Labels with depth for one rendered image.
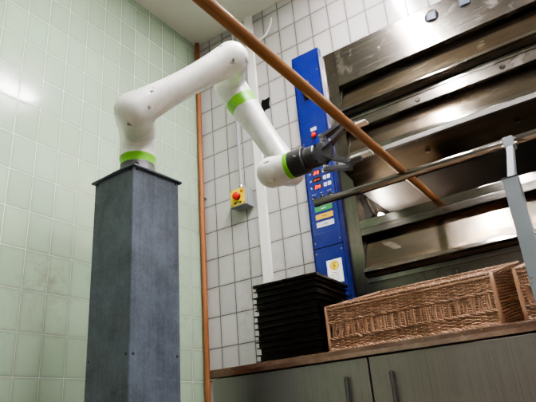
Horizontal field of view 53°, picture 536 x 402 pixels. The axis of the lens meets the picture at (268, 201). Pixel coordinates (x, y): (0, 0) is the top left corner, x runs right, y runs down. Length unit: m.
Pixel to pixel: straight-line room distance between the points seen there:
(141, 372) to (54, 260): 0.76
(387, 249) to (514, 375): 0.93
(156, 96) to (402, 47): 1.28
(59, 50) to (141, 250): 1.22
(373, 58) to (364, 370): 1.55
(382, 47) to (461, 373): 1.63
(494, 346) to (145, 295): 0.99
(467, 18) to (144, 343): 1.89
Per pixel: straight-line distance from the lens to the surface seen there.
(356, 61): 2.73
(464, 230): 2.22
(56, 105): 2.49
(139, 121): 1.82
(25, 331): 2.12
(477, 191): 2.25
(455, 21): 2.62
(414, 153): 2.32
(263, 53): 1.28
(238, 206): 2.70
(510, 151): 1.82
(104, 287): 1.76
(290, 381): 1.81
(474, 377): 1.58
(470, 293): 1.64
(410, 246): 2.27
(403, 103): 2.51
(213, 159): 3.01
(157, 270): 1.74
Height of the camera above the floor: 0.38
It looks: 23 degrees up
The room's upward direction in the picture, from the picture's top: 5 degrees counter-clockwise
